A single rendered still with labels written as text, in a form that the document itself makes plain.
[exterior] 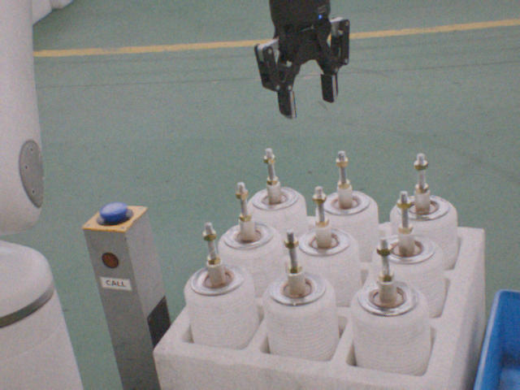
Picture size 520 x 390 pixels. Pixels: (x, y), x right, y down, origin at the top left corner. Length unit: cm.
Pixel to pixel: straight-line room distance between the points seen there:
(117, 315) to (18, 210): 61
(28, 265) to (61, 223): 120
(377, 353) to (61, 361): 43
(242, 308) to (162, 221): 77
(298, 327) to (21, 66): 51
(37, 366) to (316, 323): 42
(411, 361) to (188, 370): 30
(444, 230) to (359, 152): 85
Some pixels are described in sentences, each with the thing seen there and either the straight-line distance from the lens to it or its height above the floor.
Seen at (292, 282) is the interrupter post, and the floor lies 27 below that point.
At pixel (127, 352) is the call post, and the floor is 10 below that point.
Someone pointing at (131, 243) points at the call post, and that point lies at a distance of 116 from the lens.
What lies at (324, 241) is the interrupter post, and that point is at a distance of 114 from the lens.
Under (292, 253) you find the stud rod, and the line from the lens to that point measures 102.
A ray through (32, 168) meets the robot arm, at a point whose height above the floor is 59.
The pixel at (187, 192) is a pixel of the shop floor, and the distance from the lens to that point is 193.
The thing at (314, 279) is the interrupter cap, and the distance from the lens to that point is 107.
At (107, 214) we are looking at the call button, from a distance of 116.
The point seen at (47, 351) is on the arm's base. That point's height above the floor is 43.
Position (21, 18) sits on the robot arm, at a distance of 73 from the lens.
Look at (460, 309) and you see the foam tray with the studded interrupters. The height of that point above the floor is 18.
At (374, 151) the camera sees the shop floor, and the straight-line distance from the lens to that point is 202.
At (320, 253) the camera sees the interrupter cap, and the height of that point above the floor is 25.
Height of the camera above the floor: 84
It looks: 27 degrees down
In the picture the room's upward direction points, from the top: 8 degrees counter-clockwise
